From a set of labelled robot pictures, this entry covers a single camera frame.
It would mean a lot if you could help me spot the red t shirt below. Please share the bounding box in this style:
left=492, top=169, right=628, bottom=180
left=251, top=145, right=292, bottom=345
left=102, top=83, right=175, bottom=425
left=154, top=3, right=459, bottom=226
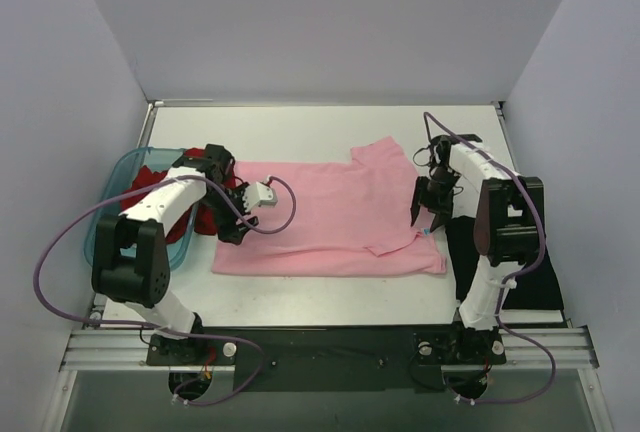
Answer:
left=125, top=147, right=217, bottom=245

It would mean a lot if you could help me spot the pink t shirt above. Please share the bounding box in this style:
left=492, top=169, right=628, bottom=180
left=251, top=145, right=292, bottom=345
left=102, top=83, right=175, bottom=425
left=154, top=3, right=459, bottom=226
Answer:
left=212, top=137, right=446, bottom=277

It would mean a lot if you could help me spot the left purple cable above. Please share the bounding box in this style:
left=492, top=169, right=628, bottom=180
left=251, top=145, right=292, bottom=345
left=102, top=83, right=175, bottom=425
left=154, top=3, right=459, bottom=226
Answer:
left=32, top=174, right=297, bottom=407

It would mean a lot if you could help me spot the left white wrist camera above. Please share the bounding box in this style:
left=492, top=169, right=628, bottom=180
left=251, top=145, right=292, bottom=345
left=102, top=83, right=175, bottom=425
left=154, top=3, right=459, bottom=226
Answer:
left=243, top=182, right=278, bottom=213

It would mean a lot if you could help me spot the aluminium rail frame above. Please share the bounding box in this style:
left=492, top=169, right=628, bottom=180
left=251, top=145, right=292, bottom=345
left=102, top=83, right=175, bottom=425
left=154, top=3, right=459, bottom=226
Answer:
left=60, top=327, right=599, bottom=371

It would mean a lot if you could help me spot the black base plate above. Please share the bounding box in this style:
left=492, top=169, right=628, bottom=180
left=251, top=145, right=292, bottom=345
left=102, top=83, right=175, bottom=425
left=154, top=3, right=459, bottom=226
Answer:
left=146, top=325, right=506, bottom=392

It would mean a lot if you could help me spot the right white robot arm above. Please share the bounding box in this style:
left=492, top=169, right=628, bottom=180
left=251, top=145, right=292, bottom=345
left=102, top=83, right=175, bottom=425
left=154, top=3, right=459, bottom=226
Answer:
left=410, top=134, right=546, bottom=361

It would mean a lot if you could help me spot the black folded t shirt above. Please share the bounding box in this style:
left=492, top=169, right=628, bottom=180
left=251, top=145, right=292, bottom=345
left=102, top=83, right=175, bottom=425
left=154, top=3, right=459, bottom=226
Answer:
left=445, top=216, right=564, bottom=311

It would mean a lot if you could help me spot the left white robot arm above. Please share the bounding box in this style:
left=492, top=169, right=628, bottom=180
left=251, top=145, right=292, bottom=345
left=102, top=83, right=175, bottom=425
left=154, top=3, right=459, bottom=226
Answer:
left=92, top=144, right=258, bottom=364

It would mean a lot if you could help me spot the teal plastic bin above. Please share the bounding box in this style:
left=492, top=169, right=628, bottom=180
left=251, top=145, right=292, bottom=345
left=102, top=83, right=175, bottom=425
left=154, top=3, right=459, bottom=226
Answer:
left=84, top=147, right=196, bottom=271

